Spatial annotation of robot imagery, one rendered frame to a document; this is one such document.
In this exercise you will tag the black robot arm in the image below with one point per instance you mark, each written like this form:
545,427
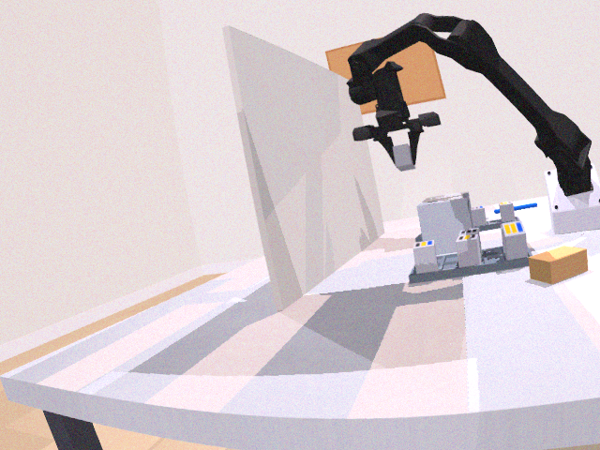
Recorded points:
469,44

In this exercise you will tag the tan rectangular box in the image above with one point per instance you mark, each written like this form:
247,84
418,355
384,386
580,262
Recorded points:
558,264

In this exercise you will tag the blue rounded bar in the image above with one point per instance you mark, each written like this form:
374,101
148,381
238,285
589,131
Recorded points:
530,205

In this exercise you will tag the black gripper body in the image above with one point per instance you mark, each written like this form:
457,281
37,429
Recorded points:
428,119

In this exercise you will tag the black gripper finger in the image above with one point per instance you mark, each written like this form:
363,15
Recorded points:
387,143
414,139

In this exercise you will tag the grey flat panel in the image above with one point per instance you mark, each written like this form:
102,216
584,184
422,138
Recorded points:
312,185

